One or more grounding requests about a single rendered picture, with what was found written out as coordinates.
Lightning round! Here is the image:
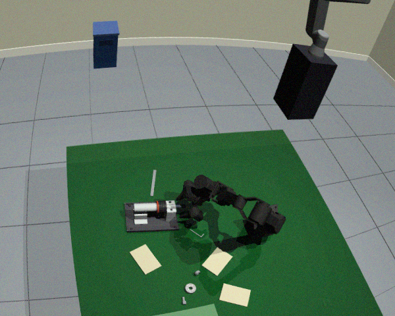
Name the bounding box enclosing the cream flat rectangular card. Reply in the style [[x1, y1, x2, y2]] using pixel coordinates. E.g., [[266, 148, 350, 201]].
[[202, 247, 232, 276], [130, 245, 162, 275], [219, 283, 251, 307]]

